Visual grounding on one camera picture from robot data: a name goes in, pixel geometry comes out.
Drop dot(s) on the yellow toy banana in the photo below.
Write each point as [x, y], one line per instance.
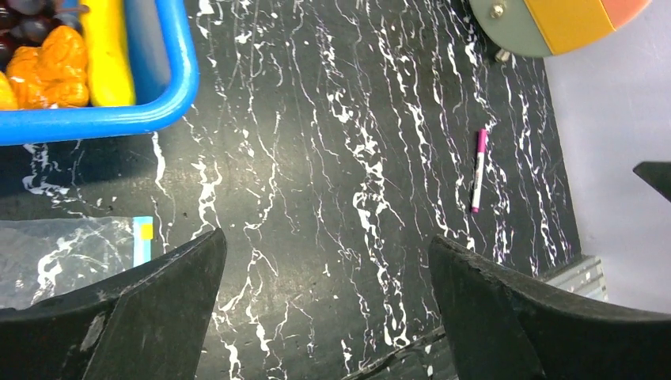
[110, 79]

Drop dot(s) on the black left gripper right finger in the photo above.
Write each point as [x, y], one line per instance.
[502, 324]

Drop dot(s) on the dark purple grape bunch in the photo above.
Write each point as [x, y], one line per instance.
[29, 22]

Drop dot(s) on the cylindrical drawer box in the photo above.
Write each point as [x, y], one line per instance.
[544, 28]

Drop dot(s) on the orange toy fruit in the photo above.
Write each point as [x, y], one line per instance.
[53, 75]

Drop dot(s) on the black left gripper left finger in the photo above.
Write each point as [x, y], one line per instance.
[148, 322]

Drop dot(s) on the blue plastic bin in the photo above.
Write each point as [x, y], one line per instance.
[166, 75]

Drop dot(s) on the aluminium table rail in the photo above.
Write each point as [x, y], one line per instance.
[584, 277]

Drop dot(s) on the pink white marker pen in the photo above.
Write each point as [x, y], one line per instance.
[479, 170]

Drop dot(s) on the clear zip top bag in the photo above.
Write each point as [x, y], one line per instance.
[44, 258]

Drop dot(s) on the black right robot gripper tip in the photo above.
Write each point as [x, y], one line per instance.
[656, 174]

